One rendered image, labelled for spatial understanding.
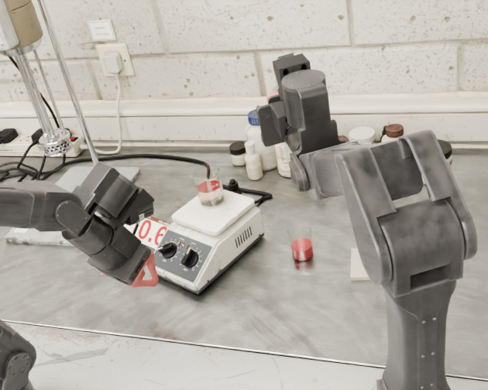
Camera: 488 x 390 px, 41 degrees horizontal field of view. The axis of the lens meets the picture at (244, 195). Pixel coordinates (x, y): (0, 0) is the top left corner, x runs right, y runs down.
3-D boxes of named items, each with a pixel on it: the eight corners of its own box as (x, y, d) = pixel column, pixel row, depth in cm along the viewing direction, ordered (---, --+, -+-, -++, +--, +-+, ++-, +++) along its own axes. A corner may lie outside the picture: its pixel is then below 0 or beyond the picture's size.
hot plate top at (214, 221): (215, 237, 117) (214, 234, 117) (169, 220, 124) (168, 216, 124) (257, 203, 124) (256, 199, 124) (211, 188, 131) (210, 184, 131)
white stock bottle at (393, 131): (411, 162, 141) (410, 121, 136) (407, 176, 137) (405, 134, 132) (386, 161, 143) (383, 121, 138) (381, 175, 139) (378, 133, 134)
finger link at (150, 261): (147, 258, 117) (117, 233, 110) (176, 269, 112) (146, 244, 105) (127, 291, 115) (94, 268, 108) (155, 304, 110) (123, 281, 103)
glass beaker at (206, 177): (220, 192, 129) (211, 156, 124) (231, 203, 124) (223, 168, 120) (192, 203, 127) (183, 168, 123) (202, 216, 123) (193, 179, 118)
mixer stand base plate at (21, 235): (80, 247, 136) (79, 243, 136) (3, 241, 143) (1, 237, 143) (142, 170, 159) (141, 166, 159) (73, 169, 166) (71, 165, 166)
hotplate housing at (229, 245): (198, 297, 116) (189, 262, 112) (149, 275, 124) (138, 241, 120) (273, 230, 129) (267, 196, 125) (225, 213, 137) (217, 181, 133)
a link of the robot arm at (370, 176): (286, 155, 85) (352, 153, 55) (352, 138, 86) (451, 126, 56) (310, 245, 86) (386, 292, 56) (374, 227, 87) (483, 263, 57)
